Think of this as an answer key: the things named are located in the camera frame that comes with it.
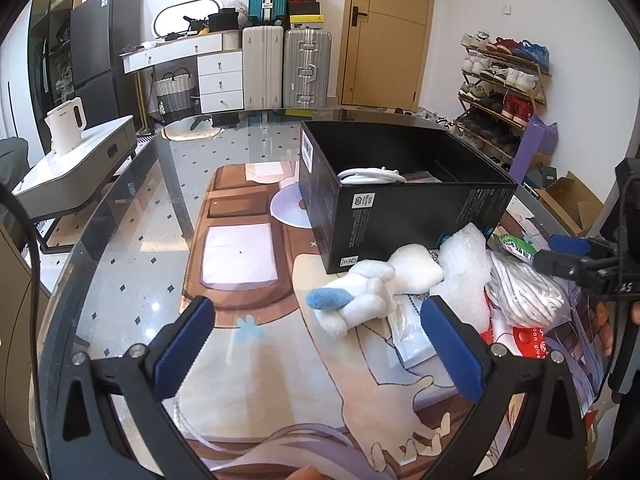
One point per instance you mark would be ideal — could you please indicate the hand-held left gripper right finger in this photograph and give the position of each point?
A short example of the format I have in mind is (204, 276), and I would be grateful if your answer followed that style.
(452, 345)

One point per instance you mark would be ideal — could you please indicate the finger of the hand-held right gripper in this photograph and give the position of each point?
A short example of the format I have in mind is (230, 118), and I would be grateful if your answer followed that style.
(567, 245)
(552, 262)

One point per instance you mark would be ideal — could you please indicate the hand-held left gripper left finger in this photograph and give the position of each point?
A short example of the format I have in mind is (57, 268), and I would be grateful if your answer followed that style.
(182, 350)

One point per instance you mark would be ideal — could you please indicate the white printed pouch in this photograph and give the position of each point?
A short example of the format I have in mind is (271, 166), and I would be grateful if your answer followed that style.
(410, 342)

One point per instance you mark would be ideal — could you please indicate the red and white plastic packet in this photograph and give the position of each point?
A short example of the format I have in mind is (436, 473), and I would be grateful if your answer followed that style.
(520, 340)

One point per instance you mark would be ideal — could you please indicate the white plush toy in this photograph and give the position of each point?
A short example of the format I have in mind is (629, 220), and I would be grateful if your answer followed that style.
(370, 290)

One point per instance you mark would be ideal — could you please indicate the black cardboard box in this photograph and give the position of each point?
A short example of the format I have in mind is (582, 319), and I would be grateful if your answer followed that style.
(400, 210)

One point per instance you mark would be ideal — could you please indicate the person's right hand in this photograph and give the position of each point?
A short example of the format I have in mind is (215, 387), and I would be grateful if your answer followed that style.
(605, 330)

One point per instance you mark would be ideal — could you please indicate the green and white packet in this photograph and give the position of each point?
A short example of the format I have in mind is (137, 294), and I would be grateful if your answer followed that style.
(515, 246)

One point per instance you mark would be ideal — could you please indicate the open cardboard box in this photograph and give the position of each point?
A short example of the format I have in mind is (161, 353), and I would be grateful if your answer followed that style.
(560, 195)

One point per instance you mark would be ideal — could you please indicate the dark green box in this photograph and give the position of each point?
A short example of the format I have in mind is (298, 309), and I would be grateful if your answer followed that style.
(542, 175)

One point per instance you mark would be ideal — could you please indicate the white bubble wrap bag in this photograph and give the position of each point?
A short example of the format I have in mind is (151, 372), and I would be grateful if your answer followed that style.
(465, 270)

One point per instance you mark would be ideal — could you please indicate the purple bag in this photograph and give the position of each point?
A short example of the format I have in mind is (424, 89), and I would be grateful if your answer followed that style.
(537, 145)

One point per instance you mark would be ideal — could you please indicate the printed cartoon desk mat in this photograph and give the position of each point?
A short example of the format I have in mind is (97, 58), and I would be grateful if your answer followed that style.
(300, 360)

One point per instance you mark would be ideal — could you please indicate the collection of racked sneakers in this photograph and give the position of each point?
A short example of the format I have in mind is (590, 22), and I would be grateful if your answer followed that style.
(517, 109)

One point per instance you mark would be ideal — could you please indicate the gold metal shoe rack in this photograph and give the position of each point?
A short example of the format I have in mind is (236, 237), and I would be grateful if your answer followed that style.
(544, 85)

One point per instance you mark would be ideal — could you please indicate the brown wooden cabinet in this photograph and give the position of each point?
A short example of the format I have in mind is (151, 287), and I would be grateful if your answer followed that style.
(15, 335)

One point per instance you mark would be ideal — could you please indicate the scattered loose shoes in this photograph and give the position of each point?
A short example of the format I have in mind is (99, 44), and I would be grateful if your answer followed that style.
(430, 116)

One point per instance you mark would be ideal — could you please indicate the white low table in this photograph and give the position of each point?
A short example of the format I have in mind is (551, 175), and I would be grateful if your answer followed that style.
(75, 170)

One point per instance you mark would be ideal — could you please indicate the black chair base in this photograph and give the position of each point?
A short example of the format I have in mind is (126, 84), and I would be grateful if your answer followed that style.
(215, 119)

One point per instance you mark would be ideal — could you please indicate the white electric kettle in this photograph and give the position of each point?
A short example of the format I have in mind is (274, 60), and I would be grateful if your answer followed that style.
(65, 127)

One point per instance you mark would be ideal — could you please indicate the woven laundry basket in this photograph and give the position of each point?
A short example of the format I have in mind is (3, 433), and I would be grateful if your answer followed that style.
(175, 92)

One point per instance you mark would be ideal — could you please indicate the wooden door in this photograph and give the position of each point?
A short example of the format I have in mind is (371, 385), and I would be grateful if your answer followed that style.
(385, 50)

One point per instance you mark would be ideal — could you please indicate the white vanity desk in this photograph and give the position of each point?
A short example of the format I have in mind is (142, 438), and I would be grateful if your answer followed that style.
(220, 80)

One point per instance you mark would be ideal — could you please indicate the white suitcase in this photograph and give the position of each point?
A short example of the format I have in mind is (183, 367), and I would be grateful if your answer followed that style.
(262, 67)

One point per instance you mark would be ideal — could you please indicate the silver suitcase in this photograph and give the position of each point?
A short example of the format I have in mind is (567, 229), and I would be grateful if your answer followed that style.
(306, 67)

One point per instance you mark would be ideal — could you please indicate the white ribbed canister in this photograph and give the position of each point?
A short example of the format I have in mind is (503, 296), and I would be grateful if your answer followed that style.
(231, 41)

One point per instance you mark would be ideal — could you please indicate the black display cabinet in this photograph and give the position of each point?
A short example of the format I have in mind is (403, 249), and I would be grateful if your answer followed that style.
(50, 60)

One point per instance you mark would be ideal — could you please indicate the black refrigerator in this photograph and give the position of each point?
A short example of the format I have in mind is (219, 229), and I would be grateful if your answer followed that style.
(100, 35)

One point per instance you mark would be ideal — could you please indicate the black bag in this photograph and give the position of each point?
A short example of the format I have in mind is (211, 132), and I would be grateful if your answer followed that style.
(223, 21)

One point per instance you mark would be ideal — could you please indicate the oval mirror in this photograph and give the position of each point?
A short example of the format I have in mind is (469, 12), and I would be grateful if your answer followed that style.
(175, 17)

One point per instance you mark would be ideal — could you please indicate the yellow and black shoe box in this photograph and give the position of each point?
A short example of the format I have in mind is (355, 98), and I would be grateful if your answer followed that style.
(306, 22)

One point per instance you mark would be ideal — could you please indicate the plain black shoe box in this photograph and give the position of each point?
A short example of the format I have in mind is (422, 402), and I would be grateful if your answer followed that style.
(303, 8)

